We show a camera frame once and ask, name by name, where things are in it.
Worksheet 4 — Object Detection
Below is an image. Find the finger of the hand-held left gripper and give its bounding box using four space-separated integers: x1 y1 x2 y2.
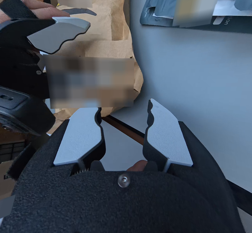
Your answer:
27 17 91 55

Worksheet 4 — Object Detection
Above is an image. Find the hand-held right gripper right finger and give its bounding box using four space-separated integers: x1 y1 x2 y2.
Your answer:
142 98 194 172

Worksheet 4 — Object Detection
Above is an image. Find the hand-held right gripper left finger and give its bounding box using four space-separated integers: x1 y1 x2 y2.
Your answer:
53 107 106 168

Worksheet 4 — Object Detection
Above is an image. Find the brown paper mailer bag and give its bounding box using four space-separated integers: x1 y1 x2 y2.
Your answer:
46 0 144 135

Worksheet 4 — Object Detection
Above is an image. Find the grey desk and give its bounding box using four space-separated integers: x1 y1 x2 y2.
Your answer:
99 0 252 233

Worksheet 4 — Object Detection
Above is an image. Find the person's left hand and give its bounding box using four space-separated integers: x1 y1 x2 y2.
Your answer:
16 0 70 20

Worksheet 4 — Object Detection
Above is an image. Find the person's right hand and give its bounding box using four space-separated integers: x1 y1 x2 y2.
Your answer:
126 160 148 172

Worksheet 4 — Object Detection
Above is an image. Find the dark grey retail package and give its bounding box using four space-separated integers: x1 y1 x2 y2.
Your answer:
139 0 252 34

